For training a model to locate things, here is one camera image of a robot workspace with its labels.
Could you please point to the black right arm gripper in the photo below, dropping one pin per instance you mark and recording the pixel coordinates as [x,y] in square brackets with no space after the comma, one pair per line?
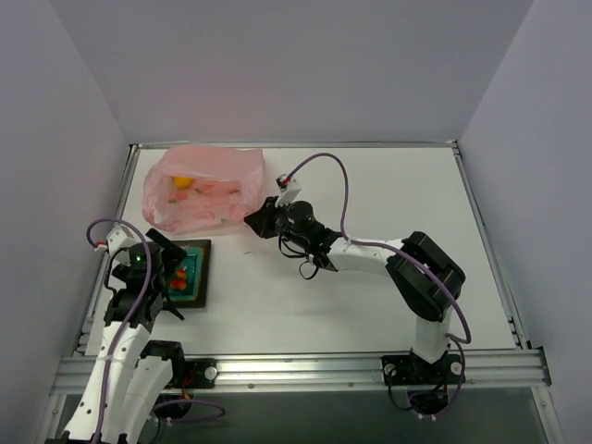
[271,217]

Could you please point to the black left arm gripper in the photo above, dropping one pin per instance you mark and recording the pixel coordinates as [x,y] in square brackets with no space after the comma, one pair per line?
[166,254]

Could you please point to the red orange fake fruit bunch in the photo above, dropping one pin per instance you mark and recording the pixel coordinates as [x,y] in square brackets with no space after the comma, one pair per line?
[179,280]

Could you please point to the pink plastic bag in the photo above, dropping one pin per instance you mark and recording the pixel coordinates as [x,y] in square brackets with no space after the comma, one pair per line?
[229,184]

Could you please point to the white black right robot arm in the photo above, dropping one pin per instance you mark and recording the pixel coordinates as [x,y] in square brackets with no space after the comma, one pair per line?
[427,279]

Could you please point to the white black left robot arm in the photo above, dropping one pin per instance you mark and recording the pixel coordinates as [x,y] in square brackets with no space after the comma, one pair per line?
[131,369]

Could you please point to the green square ceramic plate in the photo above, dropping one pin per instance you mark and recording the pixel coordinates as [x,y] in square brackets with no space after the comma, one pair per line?
[198,265]

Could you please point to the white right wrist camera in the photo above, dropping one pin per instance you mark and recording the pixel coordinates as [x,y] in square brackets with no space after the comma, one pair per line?
[289,188]

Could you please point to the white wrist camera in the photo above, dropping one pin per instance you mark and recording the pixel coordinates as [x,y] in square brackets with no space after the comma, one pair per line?
[117,238]
[289,188]

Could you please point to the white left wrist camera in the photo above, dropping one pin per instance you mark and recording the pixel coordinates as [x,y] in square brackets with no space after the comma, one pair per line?
[117,238]

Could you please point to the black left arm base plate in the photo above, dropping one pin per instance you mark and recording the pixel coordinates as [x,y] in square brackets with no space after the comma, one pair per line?
[199,374]

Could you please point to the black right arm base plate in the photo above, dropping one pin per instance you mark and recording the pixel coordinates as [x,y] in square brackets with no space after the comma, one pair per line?
[410,370]

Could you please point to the aluminium front rail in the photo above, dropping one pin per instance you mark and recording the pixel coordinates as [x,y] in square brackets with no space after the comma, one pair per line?
[362,371]

